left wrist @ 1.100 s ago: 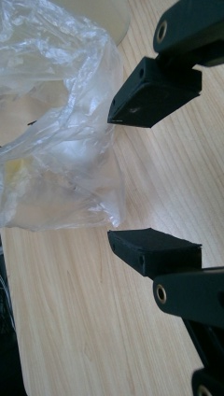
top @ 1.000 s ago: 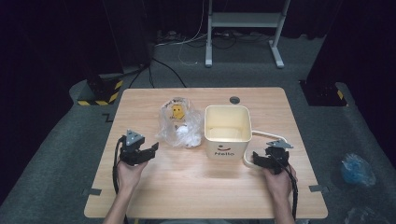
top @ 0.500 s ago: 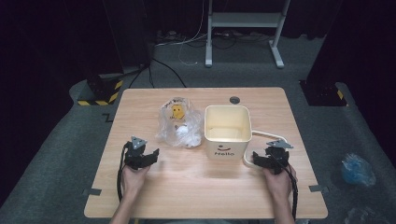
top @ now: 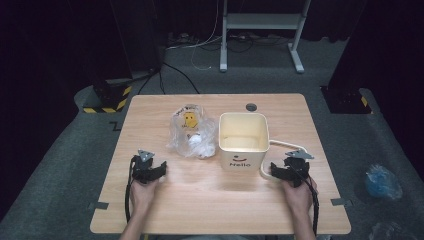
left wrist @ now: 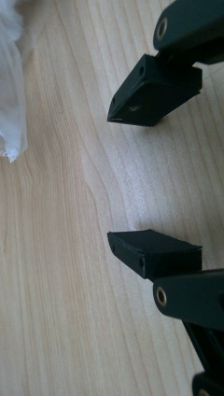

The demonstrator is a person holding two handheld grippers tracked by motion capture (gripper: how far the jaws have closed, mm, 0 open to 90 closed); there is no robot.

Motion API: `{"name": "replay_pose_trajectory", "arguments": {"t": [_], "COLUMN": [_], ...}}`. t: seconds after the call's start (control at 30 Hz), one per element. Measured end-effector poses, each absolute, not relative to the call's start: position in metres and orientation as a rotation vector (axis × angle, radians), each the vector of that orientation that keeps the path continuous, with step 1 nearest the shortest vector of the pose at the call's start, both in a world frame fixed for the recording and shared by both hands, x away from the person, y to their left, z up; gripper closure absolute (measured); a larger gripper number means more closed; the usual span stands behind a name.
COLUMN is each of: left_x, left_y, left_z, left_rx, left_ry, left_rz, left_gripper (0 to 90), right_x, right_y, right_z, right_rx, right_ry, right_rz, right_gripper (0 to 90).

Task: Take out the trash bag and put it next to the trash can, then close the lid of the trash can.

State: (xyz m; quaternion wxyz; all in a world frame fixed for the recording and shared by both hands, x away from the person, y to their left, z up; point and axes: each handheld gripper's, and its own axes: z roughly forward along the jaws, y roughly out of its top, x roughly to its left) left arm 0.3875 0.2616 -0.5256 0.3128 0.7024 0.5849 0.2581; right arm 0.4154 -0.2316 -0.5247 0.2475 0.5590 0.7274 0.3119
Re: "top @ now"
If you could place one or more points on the blue plastic bag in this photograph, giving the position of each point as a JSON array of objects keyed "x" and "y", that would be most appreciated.
[{"x": 381, "y": 182}]

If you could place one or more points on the person's left hand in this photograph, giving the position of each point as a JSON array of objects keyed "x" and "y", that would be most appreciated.
[{"x": 143, "y": 196}]

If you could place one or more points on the grey tape strip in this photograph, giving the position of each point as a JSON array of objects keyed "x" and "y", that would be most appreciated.
[
  {"x": 340, "y": 202},
  {"x": 98, "y": 205}
]

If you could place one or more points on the cream plastic trash bin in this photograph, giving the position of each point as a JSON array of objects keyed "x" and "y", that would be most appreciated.
[{"x": 243, "y": 160}]

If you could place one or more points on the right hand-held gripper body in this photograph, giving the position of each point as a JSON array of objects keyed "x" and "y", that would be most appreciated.
[{"x": 297, "y": 168}]

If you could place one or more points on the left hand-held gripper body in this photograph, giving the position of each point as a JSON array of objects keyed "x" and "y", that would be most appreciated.
[{"x": 142, "y": 168}]

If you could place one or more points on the crumpled white paper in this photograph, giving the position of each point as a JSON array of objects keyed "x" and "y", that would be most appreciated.
[{"x": 195, "y": 139}]

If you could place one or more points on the clear bag with yellow face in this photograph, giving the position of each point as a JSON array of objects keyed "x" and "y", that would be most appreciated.
[{"x": 191, "y": 120}]

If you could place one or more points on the white metal stand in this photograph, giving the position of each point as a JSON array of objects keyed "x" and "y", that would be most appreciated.
[{"x": 263, "y": 21}]

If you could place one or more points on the person's right hand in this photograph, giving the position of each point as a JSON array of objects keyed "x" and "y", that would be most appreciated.
[{"x": 298, "y": 198}]

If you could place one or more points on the black base with striped edge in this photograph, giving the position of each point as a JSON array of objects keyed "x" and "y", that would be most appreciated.
[
  {"x": 106, "y": 100},
  {"x": 346, "y": 100}
]

